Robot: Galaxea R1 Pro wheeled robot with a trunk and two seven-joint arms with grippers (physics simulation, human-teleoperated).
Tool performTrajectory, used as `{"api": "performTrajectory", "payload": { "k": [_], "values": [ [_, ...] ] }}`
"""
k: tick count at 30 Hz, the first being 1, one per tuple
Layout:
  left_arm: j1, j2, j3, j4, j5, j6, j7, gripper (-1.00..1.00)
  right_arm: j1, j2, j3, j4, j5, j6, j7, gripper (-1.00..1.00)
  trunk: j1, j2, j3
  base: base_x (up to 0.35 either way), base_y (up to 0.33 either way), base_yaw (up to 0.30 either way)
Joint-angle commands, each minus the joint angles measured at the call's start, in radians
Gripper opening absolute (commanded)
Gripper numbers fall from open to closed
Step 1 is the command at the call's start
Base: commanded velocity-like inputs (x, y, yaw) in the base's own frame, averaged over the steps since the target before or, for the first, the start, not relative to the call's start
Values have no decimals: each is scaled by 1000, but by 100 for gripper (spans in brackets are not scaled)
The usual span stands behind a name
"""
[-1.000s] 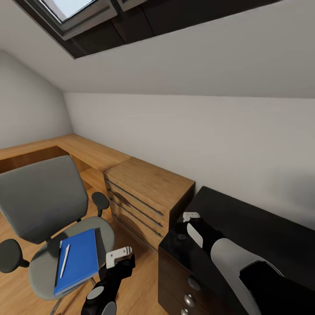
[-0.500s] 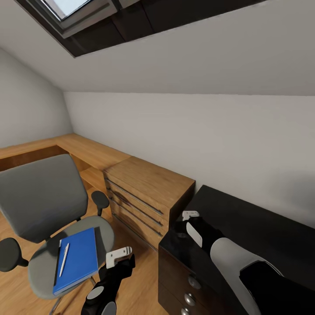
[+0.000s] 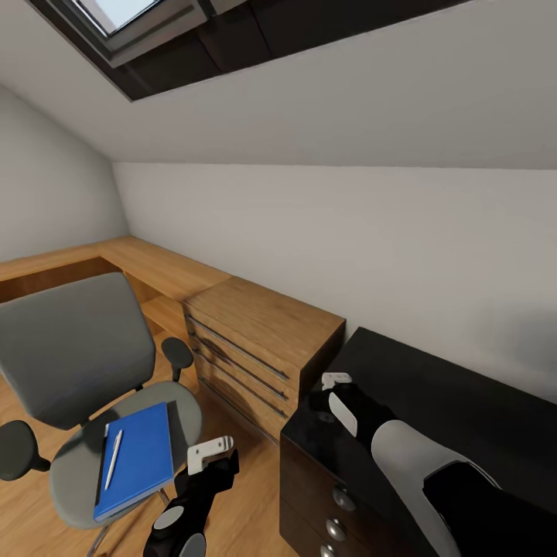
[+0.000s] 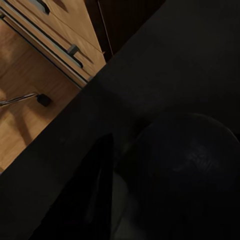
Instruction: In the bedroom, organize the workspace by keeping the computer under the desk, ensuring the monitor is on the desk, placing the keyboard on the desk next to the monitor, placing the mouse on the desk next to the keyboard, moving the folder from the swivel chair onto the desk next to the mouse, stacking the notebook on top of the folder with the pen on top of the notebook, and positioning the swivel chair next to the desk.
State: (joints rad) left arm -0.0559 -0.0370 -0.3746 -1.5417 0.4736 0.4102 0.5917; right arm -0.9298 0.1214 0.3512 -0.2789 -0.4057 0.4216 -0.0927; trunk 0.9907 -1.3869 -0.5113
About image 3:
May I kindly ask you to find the folder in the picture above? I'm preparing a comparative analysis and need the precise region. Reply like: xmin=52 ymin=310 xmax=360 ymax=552
xmin=94 ymin=402 xmax=176 ymax=523

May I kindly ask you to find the swivel chair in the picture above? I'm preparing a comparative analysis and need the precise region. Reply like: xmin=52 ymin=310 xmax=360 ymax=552
xmin=0 ymin=272 xmax=204 ymax=557

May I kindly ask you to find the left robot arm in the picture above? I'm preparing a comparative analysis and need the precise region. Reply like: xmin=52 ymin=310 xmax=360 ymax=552
xmin=142 ymin=436 xmax=239 ymax=557

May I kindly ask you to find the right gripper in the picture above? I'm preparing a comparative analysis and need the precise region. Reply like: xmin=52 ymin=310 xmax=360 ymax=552
xmin=308 ymin=389 xmax=332 ymax=414

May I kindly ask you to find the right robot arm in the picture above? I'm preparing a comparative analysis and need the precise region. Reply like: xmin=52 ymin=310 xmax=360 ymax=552
xmin=308 ymin=372 xmax=557 ymax=557

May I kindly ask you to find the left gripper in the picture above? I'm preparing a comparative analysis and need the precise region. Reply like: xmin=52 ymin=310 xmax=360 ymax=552
xmin=175 ymin=449 xmax=239 ymax=505

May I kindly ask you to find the pen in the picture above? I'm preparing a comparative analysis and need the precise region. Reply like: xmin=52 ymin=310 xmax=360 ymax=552
xmin=105 ymin=432 xmax=122 ymax=487

